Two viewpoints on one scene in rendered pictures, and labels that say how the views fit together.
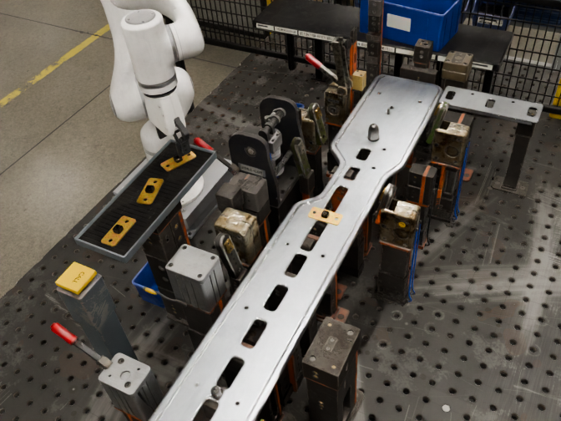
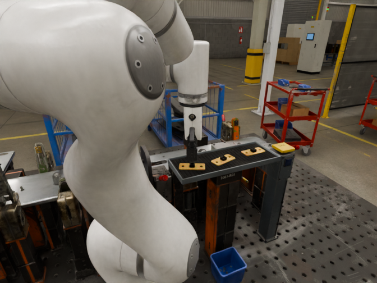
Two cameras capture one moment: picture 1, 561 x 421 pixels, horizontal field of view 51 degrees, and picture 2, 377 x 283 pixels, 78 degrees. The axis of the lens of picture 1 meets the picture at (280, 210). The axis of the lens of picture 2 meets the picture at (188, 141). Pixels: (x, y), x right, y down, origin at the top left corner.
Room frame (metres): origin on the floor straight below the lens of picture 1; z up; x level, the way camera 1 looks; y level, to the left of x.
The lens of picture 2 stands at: (1.64, 0.61, 1.55)
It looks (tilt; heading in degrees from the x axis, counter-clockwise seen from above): 25 degrees down; 216
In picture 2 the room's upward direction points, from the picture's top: straight up
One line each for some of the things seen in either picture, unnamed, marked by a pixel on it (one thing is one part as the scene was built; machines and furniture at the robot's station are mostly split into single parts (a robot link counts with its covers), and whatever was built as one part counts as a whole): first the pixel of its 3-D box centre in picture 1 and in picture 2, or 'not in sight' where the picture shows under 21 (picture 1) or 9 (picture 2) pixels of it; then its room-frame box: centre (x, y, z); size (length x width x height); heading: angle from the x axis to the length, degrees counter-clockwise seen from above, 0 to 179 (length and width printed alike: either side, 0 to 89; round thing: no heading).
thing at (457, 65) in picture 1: (451, 104); not in sight; (1.58, -0.61, 0.88); 0.08 x 0.08 x 0.36; 58
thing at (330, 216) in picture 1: (325, 215); not in sight; (1.02, -0.11, 1.01); 0.08 x 0.04 x 0.01; 59
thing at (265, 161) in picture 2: (150, 195); (224, 159); (1.00, 0.29, 1.16); 0.37 x 0.14 x 0.02; 148
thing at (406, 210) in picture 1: (396, 253); not in sight; (0.98, -0.29, 0.87); 0.12 x 0.09 x 0.35; 58
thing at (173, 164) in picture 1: (178, 159); (192, 165); (1.11, 0.23, 1.17); 0.08 x 0.04 x 0.01; 124
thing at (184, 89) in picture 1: (165, 108); (133, 259); (1.42, 0.30, 1.10); 0.19 x 0.12 x 0.24; 107
